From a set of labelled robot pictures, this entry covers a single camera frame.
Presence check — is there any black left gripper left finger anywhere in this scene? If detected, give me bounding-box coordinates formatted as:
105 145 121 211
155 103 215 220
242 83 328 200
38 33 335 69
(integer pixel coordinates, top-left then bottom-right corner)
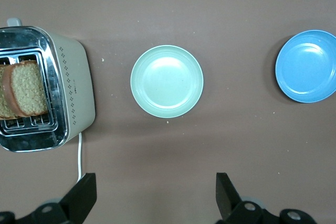
0 173 97 224

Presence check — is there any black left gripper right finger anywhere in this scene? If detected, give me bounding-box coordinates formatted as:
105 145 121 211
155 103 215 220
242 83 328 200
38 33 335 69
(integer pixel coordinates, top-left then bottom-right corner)
215 172 319 224

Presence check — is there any brown toast bread slice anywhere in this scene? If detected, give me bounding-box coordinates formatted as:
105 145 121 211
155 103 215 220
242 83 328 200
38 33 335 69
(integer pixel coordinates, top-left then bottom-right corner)
0 64 17 120
2 60 49 118

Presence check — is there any light green plate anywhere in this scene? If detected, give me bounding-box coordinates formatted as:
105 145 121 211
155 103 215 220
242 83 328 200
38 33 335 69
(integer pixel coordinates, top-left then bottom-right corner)
130 45 204 119

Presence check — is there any blue plate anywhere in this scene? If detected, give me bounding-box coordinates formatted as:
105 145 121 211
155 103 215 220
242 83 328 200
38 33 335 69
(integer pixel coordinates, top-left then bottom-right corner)
275 29 336 103

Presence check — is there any beige and chrome toaster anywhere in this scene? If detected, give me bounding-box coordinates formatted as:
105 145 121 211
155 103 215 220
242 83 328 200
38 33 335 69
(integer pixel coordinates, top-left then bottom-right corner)
0 18 96 153

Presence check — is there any white toaster power cable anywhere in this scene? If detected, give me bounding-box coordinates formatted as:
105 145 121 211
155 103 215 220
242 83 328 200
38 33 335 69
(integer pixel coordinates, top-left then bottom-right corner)
76 132 86 183

